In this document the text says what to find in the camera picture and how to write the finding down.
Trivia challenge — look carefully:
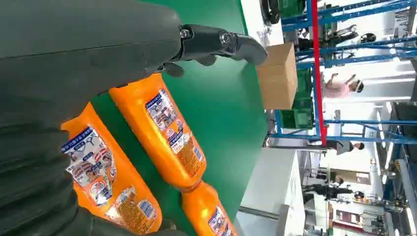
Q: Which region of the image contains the green table mat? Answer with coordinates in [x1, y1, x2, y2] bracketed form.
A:
[90, 0, 269, 236]

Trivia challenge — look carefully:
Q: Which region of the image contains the orange detergent bottle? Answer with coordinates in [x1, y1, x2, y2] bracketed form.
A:
[181, 181, 239, 236]
[108, 73, 207, 192]
[60, 102, 163, 236]

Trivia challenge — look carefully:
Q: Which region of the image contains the white side table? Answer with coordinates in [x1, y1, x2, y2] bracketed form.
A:
[235, 147, 306, 236]

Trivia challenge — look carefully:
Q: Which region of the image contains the red metal post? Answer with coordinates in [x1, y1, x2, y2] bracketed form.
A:
[310, 0, 328, 148]

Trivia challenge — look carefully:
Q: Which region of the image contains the green plastic crate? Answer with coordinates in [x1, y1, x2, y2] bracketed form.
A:
[292, 67, 314, 110]
[279, 0, 307, 19]
[278, 108, 315, 130]

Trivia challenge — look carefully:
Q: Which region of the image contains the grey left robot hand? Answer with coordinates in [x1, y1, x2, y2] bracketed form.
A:
[0, 0, 268, 130]

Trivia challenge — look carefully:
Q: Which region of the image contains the brown cardboard box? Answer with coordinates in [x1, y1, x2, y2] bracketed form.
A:
[255, 42, 298, 111]

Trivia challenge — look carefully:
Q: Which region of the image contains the blue metal rack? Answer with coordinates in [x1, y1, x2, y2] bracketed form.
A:
[269, 0, 417, 146]

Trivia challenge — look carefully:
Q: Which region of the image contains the person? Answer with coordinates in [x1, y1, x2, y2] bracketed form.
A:
[302, 176, 355, 200]
[325, 140, 365, 156]
[322, 73, 365, 99]

